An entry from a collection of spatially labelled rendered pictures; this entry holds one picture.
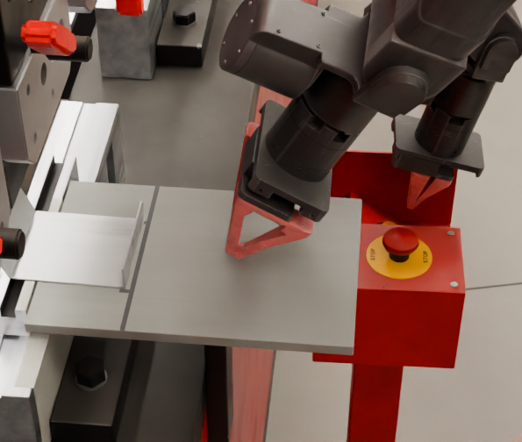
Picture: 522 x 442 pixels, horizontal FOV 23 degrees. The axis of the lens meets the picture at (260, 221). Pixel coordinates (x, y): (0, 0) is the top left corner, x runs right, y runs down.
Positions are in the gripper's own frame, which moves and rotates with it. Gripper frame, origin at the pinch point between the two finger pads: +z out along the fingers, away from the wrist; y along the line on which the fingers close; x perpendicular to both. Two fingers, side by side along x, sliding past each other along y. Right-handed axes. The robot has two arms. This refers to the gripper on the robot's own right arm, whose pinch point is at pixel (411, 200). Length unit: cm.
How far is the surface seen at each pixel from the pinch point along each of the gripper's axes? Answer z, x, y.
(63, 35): -42, 44, 40
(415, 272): -0.3, 12.3, 0.1
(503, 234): 68, -82, -46
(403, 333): 6.5, 15.1, -0.7
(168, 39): -4.8, -12.5, 31.3
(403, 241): -2.6, 10.5, 2.3
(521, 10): 66, -166, -58
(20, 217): -14, 32, 41
